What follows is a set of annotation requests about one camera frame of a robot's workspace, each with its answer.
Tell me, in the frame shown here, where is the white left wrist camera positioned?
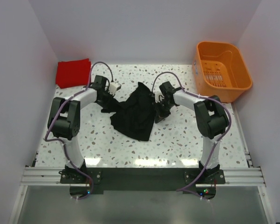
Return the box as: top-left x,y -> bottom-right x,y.
109,82 -> 122,96

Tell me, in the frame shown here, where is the aluminium rail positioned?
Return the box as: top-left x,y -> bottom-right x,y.
20,167 -> 266,187
232,103 -> 254,168

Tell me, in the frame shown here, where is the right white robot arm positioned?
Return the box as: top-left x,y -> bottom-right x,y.
152,81 -> 232,181

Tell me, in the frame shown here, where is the aluminium right side rail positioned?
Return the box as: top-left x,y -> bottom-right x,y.
232,103 -> 254,168

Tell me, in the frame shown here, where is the aluminium front rail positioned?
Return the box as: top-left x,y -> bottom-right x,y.
20,167 -> 266,187

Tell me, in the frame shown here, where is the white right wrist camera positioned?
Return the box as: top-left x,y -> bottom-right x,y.
154,92 -> 164,103

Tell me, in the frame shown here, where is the folded red t-shirt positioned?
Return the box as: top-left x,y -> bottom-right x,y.
55,58 -> 91,89

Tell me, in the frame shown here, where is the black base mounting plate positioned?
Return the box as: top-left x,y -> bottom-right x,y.
59,168 -> 226,199

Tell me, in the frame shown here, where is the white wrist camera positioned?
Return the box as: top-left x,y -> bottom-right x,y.
154,92 -> 164,103
109,82 -> 122,96

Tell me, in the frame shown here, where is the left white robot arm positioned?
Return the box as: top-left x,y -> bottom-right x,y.
44,76 -> 121,183

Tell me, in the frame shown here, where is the orange plastic basket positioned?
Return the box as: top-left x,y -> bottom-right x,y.
192,41 -> 253,103

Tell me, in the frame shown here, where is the black t-shirt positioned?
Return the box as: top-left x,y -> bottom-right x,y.
101,82 -> 156,142

